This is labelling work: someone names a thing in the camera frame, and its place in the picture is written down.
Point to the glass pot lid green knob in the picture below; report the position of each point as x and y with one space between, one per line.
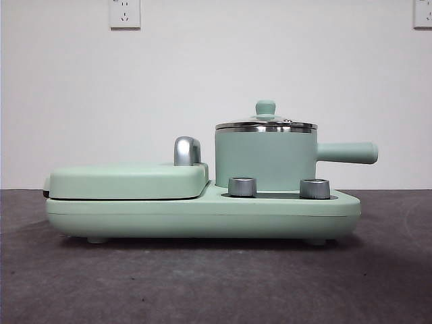
265 108

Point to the silver control knob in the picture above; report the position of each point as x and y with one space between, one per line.
314 189
242 186

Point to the green breakfast machine base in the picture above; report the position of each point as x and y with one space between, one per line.
202 216

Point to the green griddle cover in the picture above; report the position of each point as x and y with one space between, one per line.
118 179

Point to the white wall socket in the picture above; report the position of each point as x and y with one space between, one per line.
124 13
422 13

